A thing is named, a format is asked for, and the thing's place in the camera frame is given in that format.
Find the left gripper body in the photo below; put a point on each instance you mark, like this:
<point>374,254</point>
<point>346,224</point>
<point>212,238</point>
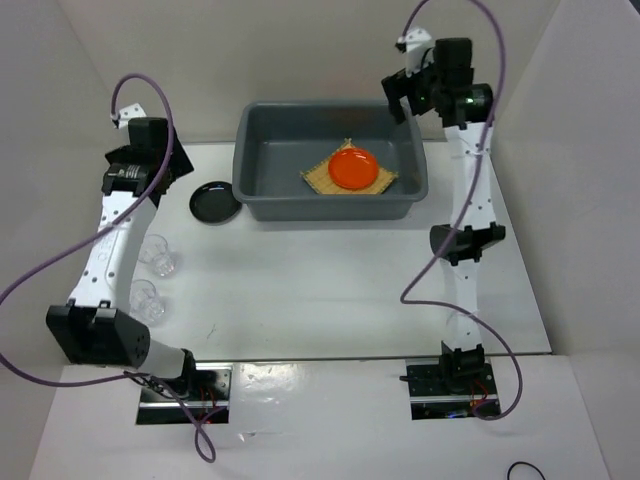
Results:
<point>179,163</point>

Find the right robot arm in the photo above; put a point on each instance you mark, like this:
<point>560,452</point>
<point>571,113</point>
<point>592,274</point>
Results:
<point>438,76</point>

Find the woven bamboo mat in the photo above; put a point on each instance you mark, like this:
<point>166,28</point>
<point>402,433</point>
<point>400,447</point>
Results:
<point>319,181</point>

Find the clear plastic cup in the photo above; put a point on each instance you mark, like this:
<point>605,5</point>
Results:
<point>146,305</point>
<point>157,256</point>

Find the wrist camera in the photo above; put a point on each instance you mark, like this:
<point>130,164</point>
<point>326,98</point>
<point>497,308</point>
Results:
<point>416,45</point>
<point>121,118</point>

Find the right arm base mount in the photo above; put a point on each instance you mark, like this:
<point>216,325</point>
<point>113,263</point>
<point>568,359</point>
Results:
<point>432,397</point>

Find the grey plastic bin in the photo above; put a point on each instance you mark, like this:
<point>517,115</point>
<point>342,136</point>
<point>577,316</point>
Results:
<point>278,141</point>

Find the orange plate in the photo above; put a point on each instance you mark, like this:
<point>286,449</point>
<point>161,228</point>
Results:
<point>353,168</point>

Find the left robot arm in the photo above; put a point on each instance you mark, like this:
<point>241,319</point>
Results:
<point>96,325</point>

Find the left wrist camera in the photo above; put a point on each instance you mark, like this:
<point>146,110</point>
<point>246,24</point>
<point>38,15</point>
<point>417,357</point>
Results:
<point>121,118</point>

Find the black plate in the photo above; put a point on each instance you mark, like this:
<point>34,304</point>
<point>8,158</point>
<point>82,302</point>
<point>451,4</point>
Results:
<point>214,203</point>

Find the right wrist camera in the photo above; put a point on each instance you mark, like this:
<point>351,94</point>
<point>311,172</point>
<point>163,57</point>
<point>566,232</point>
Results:
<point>416,45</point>

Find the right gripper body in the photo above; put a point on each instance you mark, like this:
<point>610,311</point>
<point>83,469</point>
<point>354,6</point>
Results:
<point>418,88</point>

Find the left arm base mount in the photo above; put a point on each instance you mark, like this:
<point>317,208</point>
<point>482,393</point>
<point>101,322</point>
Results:
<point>208,402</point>

